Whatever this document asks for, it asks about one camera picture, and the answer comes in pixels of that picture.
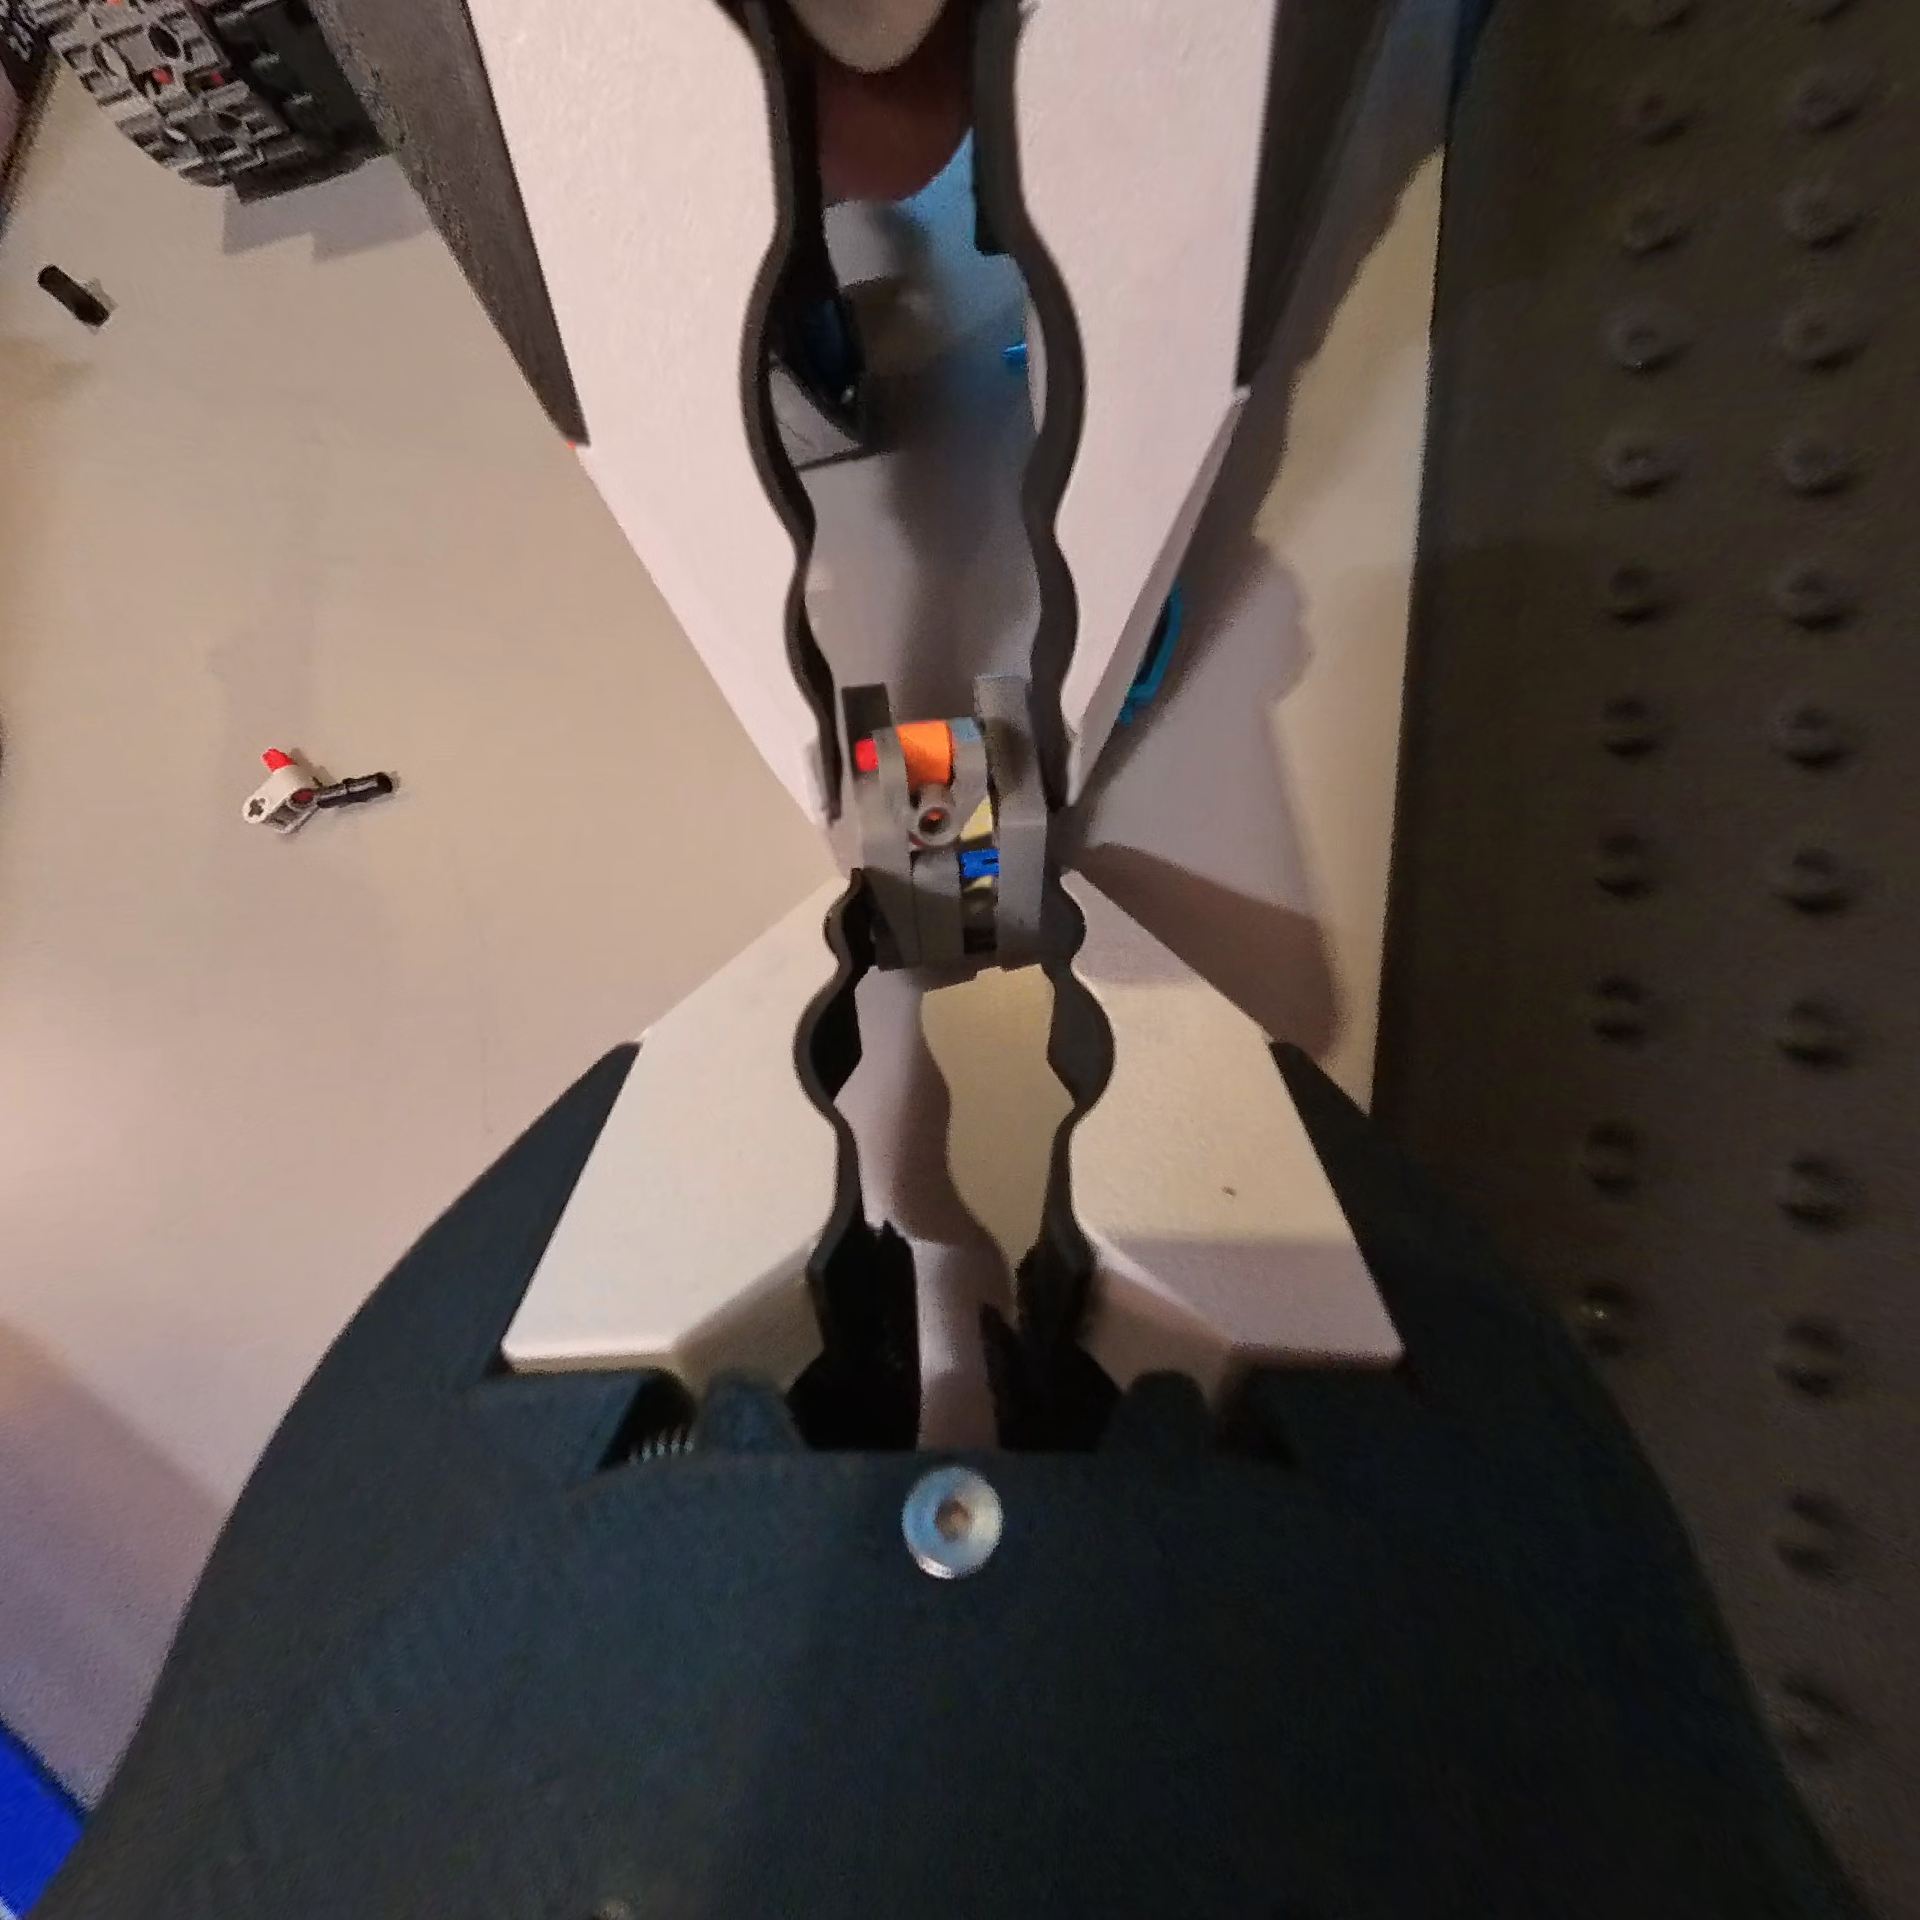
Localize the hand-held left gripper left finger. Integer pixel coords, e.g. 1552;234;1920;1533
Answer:
500;876;872;1375

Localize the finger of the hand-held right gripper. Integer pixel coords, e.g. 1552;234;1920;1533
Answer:
470;0;835;825
1008;0;1278;799

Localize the grey tracked toy robot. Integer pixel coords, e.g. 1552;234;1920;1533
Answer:
54;0;380;191

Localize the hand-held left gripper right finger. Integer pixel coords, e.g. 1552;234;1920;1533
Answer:
1046;871;1405;1369

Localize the light blue brick separator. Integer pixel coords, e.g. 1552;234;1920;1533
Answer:
1122;584;1190;741

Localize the white connector with red axle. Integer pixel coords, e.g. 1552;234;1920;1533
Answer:
241;744;326;831

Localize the grey orange brick assembly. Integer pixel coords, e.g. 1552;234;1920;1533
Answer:
838;674;1054;976

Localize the blue storage bin with tag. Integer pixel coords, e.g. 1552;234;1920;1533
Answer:
0;1722;86;1920

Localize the black dimpled mat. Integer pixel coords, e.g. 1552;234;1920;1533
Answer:
1371;0;1920;1920

